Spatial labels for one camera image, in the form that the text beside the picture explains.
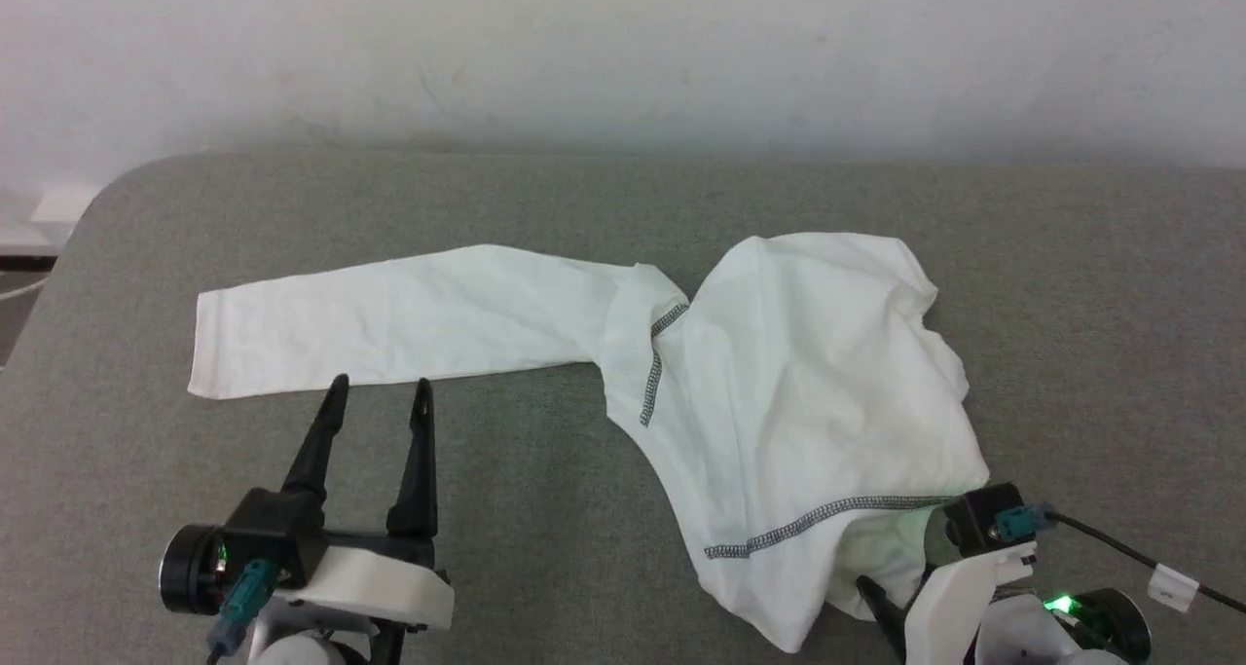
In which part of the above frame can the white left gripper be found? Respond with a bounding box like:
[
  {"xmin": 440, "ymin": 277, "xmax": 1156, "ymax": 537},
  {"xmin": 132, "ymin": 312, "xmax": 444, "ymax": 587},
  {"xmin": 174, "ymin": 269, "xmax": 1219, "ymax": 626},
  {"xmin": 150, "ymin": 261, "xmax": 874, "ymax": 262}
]
[{"xmin": 280, "ymin": 374, "xmax": 456, "ymax": 635}]

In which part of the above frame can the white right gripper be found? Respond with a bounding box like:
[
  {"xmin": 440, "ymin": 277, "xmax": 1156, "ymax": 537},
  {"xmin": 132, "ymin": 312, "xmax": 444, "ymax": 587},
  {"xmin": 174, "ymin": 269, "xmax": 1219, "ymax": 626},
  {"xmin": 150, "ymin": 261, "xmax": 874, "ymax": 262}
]
[{"xmin": 856, "ymin": 541, "xmax": 1039, "ymax": 665}]

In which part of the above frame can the white long-sleeve garment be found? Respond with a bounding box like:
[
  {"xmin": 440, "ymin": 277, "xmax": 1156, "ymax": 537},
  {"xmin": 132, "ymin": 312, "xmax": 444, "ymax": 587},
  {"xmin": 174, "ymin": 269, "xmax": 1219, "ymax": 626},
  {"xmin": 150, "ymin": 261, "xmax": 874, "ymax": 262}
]
[{"xmin": 187, "ymin": 232, "xmax": 992, "ymax": 654}]

